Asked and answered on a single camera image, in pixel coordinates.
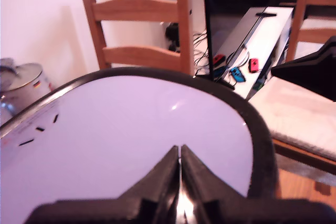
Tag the red game controller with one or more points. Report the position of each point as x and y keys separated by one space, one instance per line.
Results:
x=253 y=65

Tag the black pointed bracket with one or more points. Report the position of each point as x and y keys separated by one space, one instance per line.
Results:
x=315 y=72

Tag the black power adapter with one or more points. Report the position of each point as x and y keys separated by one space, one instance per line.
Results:
x=173 y=35

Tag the silver metal tin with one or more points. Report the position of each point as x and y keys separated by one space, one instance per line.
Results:
x=26 y=90

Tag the black rice cooker lid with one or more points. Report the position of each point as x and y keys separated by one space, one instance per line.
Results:
x=131 y=119

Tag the cream seat cushion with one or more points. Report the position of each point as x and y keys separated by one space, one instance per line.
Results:
x=296 y=113

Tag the blue game controller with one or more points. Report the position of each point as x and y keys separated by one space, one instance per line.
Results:
x=237 y=74

